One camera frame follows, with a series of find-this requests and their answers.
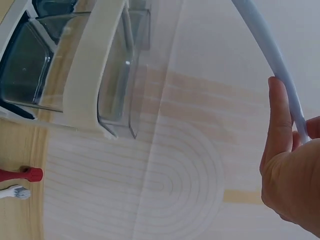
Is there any cream curved wide band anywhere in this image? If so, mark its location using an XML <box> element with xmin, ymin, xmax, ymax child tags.
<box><xmin>62</xmin><ymin>0</ymin><xmax>129</xmax><ymax>140</ymax></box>

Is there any white silicone brush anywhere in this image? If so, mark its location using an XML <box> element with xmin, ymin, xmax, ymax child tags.
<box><xmin>0</xmin><ymin>184</ymin><xmax>32</xmax><ymax>201</ymax></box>

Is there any clear glass container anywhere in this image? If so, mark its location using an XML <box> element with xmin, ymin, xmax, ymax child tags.
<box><xmin>96</xmin><ymin>8</ymin><xmax>152</xmax><ymax>140</ymax></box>
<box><xmin>0</xmin><ymin>17</ymin><xmax>59</xmax><ymax>112</ymax></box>

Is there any red silicone brush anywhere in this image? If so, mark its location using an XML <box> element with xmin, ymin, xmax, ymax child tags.
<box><xmin>0</xmin><ymin>167</ymin><xmax>44</xmax><ymax>184</ymax></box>

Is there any person's right hand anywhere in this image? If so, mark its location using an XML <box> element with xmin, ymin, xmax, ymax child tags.
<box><xmin>259</xmin><ymin>76</ymin><xmax>320</xmax><ymax>224</ymax></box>

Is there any cream arch-patterned placemat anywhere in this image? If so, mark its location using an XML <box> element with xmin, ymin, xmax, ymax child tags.
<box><xmin>42</xmin><ymin>0</ymin><xmax>320</xmax><ymax>240</ymax></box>

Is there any light blue thin handle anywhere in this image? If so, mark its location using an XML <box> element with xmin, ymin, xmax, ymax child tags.
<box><xmin>231</xmin><ymin>0</ymin><xmax>312</xmax><ymax>145</ymax></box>

